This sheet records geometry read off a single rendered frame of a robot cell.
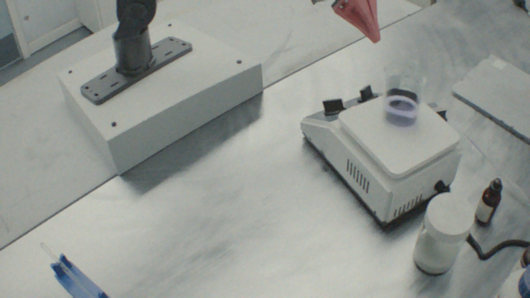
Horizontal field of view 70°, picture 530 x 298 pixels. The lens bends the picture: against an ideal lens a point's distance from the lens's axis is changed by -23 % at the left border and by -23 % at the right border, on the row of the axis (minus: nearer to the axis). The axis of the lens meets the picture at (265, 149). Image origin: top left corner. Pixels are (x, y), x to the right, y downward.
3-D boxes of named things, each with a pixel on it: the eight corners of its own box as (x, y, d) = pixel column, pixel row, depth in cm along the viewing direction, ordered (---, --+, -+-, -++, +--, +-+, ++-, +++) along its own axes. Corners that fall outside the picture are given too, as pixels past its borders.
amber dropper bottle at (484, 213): (485, 204, 54) (500, 168, 49) (496, 220, 51) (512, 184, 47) (470, 211, 53) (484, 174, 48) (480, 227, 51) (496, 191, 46)
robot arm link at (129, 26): (151, -17, 67) (118, -10, 66) (145, 1, 60) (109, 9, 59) (154, 15, 71) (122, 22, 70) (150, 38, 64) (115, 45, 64)
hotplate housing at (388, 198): (298, 135, 66) (296, 87, 61) (371, 105, 70) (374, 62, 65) (392, 243, 51) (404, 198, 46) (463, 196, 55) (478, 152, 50)
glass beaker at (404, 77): (370, 119, 55) (374, 62, 49) (395, 101, 57) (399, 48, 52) (408, 143, 51) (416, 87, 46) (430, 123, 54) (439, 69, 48)
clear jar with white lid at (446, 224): (465, 253, 49) (484, 212, 43) (436, 284, 46) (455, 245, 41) (432, 227, 52) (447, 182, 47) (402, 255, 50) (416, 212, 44)
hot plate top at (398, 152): (333, 119, 56) (334, 113, 55) (404, 91, 59) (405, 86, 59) (394, 182, 48) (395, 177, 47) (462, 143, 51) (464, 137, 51)
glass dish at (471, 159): (463, 139, 63) (466, 128, 62) (488, 158, 60) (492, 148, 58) (445, 156, 61) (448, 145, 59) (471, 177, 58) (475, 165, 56)
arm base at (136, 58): (191, 8, 70) (166, 2, 74) (87, 62, 59) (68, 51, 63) (195, 49, 75) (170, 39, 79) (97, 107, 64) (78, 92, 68)
